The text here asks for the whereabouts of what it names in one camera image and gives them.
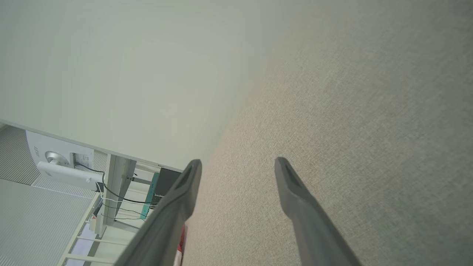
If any red jersey with white sleeves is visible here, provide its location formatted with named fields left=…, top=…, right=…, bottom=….
left=177, top=222, right=187, bottom=266

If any wide white partition panel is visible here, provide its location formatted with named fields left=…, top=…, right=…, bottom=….
left=0, top=0, right=326, bottom=173

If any white metal frame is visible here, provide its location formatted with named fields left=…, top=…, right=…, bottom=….
left=57, top=192, right=148, bottom=266

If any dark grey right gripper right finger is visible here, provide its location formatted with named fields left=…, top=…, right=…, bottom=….
left=274, top=157, right=363, bottom=266

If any black box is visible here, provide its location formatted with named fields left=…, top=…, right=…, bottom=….
left=153, top=167, right=183, bottom=198

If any teal bar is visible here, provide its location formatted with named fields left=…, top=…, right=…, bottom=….
left=140, top=172, right=160, bottom=221

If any grey desk leg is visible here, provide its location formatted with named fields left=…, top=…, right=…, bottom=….
left=94, top=154, right=138, bottom=238

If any black monitor cable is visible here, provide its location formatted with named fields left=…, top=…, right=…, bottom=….
left=76, top=163, right=156, bottom=222

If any white monitor with stand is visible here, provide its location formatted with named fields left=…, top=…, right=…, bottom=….
left=25, top=130, right=106, bottom=191

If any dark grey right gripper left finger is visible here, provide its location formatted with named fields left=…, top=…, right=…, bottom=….
left=115, top=159, right=202, bottom=266

